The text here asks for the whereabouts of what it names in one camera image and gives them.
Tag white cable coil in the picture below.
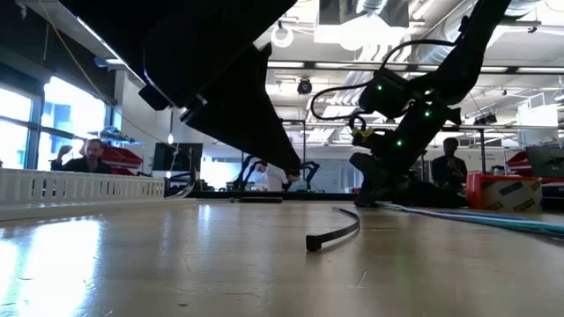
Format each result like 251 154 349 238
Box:
270 26 294 49

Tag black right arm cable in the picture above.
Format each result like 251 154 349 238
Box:
310 38 459 122

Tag black dome camera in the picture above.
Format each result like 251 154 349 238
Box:
296 77 315 96

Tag red black tool case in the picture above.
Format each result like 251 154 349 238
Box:
505 151 564 185

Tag black monitor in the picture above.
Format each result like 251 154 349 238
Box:
152 143 204 173

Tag black work glove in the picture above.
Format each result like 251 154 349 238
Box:
396 179 469 210

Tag grey crate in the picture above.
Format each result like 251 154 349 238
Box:
526 146 564 180

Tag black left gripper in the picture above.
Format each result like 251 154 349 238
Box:
144 0 303 173

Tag white duct cover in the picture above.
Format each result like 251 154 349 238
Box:
0 197 199 223

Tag black rig camera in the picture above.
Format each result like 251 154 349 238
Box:
473 112 499 127

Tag black beam with light strips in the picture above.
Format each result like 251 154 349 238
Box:
266 60 564 75

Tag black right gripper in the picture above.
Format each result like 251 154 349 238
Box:
350 127 425 208

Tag clear safety glasses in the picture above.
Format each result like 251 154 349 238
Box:
164 170 197 201

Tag person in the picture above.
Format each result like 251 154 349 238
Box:
254 160 301 193
49 138 113 175
430 136 469 193

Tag black zip tie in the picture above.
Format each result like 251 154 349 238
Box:
306 206 361 253

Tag white slotted cable duct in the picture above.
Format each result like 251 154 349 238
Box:
0 168 167 206

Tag green wire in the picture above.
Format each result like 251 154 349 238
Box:
462 215 564 237

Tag red and white box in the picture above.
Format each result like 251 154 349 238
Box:
465 171 544 214

